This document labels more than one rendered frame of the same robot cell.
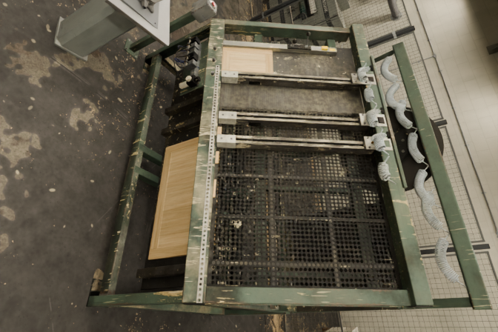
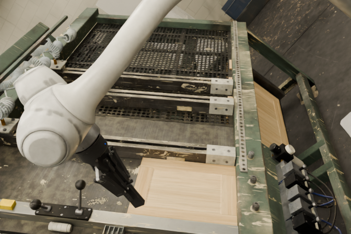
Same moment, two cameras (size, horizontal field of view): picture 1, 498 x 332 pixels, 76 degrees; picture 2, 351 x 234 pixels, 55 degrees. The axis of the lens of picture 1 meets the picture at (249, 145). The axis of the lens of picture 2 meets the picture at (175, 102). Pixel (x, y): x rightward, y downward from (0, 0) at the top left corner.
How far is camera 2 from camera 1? 2.88 m
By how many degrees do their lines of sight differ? 85
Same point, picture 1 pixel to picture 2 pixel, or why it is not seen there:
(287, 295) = (177, 20)
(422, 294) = (90, 9)
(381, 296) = (115, 16)
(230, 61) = (218, 192)
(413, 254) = (81, 19)
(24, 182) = not seen: outside the picture
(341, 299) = not seen: hidden behind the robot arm
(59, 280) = (338, 70)
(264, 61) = (149, 189)
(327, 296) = not seen: hidden behind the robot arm
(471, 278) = (37, 33)
